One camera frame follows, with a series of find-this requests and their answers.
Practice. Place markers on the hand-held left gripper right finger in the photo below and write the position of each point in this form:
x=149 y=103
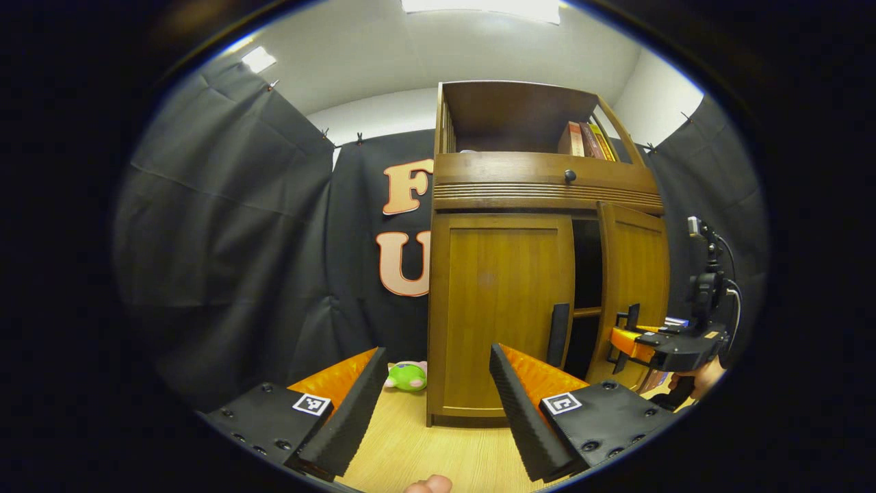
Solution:
x=523 y=418

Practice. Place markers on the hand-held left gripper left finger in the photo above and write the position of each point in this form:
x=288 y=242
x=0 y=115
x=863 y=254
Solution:
x=352 y=418

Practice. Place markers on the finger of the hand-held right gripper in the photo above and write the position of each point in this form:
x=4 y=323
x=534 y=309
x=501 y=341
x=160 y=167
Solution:
x=633 y=344

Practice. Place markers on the wooden shoe cabinet door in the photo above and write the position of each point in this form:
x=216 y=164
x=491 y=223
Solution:
x=493 y=308
x=636 y=267

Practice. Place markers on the wooden double-door shoe cabinet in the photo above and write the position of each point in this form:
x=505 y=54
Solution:
x=513 y=113

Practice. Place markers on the blue and white book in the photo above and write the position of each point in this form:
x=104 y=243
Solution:
x=677 y=321

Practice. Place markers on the maroon book with white lettering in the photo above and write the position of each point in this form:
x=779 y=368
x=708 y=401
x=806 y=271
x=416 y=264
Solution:
x=653 y=381

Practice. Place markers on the wooden inner shelf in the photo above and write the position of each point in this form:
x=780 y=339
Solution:
x=587 y=312

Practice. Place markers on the green plush toy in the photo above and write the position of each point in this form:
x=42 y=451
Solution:
x=407 y=376

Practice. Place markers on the yellow book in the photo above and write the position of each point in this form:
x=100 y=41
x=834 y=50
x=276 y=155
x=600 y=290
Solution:
x=603 y=144

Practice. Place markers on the dark maroon book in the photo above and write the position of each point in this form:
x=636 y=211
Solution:
x=588 y=140

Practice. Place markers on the wooden drawer with black knob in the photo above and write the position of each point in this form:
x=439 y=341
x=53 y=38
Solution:
x=506 y=174

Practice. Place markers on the red-brown book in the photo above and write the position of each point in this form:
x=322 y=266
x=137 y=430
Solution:
x=571 y=139

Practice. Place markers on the black backdrop cloth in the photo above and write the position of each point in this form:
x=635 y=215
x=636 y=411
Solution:
x=226 y=239

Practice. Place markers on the small ceiling light panel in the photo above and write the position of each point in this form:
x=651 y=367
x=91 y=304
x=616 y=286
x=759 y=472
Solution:
x=259 y=59

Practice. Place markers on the large ceiling light panel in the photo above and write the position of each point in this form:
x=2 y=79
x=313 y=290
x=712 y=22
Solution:
x=479 y=7

